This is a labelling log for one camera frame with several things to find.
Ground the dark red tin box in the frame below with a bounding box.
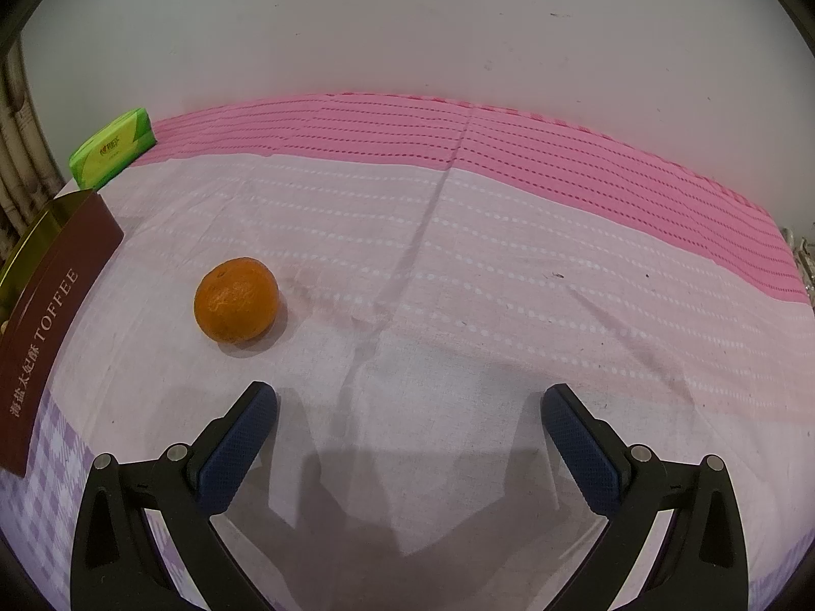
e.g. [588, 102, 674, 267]
[0, 191, 125, 478]

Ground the green tissue pack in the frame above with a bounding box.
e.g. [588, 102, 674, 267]
[69, 107, 157, 190]

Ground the large orange mandarin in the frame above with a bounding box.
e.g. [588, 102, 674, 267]
[194, 256, 281, 345]

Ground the pale crumpled packaging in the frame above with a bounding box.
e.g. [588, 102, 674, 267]
[786, 226, 815, 307]

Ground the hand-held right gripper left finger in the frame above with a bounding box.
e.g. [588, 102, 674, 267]
[69, 380, 279, 611]

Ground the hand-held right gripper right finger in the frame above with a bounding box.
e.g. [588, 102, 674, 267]
[540, 383, 753, 611]

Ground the beige patterned curtain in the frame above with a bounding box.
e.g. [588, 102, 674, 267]
[0, 44, 60, 256]

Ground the pink and purple checked tablecloth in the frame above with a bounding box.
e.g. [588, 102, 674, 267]
[0, 92, 815, 611]

